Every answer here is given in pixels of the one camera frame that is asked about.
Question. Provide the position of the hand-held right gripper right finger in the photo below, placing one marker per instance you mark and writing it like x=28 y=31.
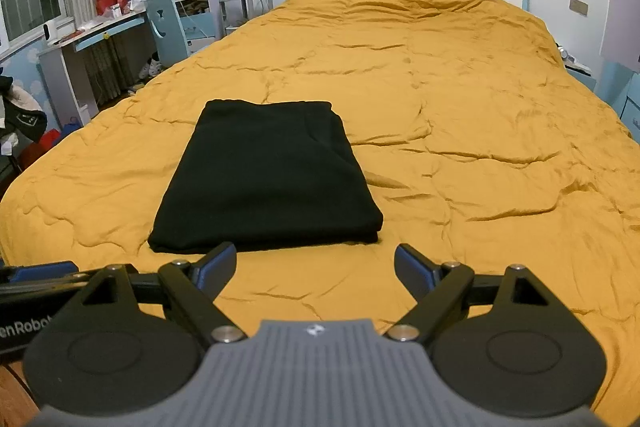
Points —
x=415 y=269

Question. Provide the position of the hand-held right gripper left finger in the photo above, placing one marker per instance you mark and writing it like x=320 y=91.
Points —
x=220 y=264

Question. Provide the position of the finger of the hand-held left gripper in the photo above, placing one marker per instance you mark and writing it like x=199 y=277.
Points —
x=35 y=271

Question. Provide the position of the black sweater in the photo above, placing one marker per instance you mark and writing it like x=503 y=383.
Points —
x=260 y=177

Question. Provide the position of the dark jacket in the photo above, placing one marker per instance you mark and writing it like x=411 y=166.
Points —
x=22 y=119

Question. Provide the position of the yellow quilted blanket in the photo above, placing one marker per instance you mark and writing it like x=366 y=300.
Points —
x=450 y=107

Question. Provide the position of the white blue desk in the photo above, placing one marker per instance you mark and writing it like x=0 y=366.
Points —
x=55 y=77

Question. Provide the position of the white sneaker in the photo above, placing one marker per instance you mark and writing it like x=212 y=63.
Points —
x=150 y=69

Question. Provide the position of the olive pleated curtain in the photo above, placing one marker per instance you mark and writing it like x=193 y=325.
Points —
x=107 y=72

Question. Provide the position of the blue white chair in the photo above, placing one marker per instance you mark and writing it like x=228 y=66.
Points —
x=167 y=32

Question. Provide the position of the blue nightstand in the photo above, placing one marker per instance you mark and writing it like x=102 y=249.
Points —
x=582 y=79

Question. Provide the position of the grey rolling cart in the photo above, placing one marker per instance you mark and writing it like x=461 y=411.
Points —
x=232 y=9

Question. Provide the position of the white security camera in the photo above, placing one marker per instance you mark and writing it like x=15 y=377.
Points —
x=52 y=32

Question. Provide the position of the brown wall switch plate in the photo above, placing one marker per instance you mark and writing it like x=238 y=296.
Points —
x=579 y=7

